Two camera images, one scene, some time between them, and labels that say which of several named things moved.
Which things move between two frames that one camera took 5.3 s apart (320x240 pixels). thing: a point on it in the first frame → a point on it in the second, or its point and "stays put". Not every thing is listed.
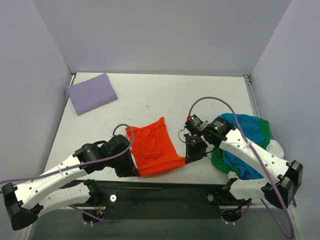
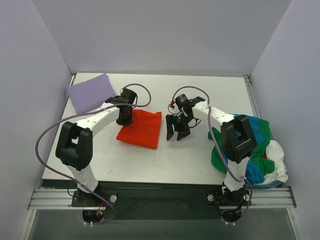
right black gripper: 193,150 → 178,124
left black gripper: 125,164 → 124,118
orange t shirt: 152,150 → 144,130
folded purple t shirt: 90,94 stays put
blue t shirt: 250,124 stays put
